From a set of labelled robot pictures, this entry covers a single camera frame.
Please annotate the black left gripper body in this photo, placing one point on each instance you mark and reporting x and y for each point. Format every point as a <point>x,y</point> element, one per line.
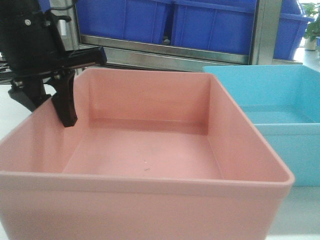
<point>31,42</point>

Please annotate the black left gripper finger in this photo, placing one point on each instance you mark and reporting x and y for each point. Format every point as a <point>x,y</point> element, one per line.
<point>63,99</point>
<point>29,92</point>

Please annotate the pink plastic box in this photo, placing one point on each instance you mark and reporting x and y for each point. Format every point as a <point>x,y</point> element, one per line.
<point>154,155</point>

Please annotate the light blue plastic box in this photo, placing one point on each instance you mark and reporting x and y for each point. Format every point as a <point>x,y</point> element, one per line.
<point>283,102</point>

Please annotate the stainless steel shelf rack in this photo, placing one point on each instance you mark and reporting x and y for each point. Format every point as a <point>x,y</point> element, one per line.
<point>126,54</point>

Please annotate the blue storage bin left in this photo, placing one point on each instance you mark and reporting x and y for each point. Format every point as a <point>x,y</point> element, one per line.
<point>133,20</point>

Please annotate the blue storage bin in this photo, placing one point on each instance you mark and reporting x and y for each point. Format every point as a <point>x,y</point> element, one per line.
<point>214,25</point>
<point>292,25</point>
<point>133,20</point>

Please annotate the blue storage bin far right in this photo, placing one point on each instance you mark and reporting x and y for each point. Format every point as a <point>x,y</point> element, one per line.
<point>292,25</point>

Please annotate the green potted plant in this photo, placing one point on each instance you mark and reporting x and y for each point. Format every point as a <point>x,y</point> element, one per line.
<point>311,10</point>

